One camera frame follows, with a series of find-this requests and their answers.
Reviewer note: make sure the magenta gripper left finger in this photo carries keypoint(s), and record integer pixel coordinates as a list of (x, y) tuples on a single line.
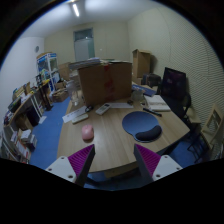
[(74, 168)]

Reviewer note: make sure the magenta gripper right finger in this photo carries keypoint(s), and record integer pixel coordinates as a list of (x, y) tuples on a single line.
[(153, 166)]

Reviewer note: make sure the pink computer mouse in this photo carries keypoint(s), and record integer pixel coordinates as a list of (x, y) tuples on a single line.
[(87, 132)]

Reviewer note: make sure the blue mouse pad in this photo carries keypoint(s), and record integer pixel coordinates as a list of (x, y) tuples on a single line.
[(143, 126)]

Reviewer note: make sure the white rectangular remote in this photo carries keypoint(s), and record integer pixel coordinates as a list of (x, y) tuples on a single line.
[(80, 118)]

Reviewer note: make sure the black marker pen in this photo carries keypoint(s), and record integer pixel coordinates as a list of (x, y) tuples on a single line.
[(152, 112)]

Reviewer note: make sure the open white notebook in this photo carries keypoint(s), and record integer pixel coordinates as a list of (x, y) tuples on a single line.
[(156, 103)]

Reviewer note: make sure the cluttered side desk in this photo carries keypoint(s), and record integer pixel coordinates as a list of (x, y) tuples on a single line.
[(25, 112)]

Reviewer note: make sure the white remote control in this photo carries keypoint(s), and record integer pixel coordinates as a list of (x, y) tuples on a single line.
[(103, 109)]

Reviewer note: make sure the wooden chair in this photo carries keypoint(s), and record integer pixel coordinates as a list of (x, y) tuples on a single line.
[(210, 134)]

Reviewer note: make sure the clear plastic cup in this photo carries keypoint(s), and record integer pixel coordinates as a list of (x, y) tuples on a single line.
[(137, 95)]

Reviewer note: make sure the cardboard box on floor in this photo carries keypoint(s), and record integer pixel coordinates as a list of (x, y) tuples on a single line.
[(60, 96)]

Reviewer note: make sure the black office chair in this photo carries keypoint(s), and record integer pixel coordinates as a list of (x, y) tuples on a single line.
[(173, 90)]

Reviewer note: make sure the large cardboard box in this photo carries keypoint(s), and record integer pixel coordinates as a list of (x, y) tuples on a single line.
[(105, 83)]

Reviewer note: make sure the blue white vending cabinet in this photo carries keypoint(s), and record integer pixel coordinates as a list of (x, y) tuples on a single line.
[(47, 66)]

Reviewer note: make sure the tall cardboard box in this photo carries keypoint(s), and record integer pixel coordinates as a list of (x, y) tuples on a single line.
[(141, 62)]

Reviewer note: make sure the grey door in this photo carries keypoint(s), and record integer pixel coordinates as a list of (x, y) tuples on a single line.
[(84, 44)]

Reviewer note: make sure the ceiling light tube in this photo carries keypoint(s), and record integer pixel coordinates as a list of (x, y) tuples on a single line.
[(76, 10)]

